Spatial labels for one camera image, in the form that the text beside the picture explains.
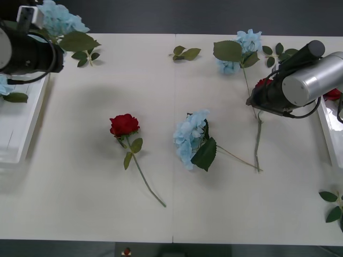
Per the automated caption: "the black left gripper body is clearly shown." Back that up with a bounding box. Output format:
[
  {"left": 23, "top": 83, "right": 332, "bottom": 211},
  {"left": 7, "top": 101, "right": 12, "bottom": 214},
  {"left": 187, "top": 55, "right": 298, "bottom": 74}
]
[{"left": 25, "top": 33, "right": 65, "bottom": 75}]

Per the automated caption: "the shallow white slotted box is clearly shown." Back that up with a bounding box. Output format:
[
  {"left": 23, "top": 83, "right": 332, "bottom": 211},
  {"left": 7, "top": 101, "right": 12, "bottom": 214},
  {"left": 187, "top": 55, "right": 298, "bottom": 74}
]
[{"left": 317, "top": 92, "right": 343, "bottom": 169}]

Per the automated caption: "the pale blue hydrangea large leaf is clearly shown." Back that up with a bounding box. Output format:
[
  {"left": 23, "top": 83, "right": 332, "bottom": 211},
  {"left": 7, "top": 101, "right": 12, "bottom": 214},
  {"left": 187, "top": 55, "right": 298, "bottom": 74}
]
[{"left": 36, "top": 0, "right": 102, "bottom": 53}]

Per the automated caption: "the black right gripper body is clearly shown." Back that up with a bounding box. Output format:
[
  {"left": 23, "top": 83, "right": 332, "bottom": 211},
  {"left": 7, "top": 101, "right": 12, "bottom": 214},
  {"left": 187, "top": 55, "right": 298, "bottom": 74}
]
[{"left": 245, "top": 77, "right": 294, "bottom": 118}]

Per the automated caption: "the red rose green stem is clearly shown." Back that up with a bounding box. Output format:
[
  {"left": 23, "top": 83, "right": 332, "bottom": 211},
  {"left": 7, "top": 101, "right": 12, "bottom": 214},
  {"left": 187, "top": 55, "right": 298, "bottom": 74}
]
[{"left": 323, "top": 89, "right": 343, "bottom": 102}]

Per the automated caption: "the loose olive green leaf twig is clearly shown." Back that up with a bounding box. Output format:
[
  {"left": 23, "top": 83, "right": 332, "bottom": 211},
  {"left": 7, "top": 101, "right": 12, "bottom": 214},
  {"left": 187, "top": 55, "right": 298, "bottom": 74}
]
[{"left": 168, "top": 45, "right": 202, "bottom": 62}]

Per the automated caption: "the red rose with leaves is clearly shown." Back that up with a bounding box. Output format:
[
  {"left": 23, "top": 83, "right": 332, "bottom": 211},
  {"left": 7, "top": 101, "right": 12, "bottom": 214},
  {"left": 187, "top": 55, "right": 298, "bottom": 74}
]
[{"left": 109, "top": 114, "right": 167, "bottom": 208}]

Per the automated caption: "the pale blue hydrangea with leaf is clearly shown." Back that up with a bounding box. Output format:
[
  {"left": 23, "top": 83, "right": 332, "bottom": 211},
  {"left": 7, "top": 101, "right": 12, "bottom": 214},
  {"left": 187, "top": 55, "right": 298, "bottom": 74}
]
[{"left": 0, "top": 74, "right": 29, "bottom": 104}]

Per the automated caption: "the pale blue hydrangea thin stem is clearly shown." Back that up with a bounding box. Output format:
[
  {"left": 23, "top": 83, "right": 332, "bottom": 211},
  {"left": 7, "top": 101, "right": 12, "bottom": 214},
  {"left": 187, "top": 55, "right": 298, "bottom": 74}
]
[{"left": 213, "top": 28, "right": 263, "bottom": 120}]

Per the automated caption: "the pale blue hydrangea tan stem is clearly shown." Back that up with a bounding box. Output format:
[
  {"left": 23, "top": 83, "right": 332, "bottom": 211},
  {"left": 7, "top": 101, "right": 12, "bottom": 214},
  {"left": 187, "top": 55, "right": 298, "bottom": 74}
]
[{"left": 173, "top": 109, "right": 264, "bottom": 172}]

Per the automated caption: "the loose dark green leaf twig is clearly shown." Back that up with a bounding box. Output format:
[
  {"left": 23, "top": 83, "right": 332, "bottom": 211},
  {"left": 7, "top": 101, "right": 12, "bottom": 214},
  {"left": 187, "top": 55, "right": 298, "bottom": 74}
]
[
  {"left": 318, "top": 190, "right": 343, "bottom": 223},
  {"left": 262, "top": 42, "right": 300, "bottom": 68},
  {"left": 71, "top": 49, "right": 101, "bottom": 67}
]

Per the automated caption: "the red rose grey-green stem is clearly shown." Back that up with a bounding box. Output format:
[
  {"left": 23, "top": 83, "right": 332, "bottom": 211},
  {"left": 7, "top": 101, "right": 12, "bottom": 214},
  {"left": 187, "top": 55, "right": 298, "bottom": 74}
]
[{"left": 253, "top": 78, "right": 273, "bottom": 172}]

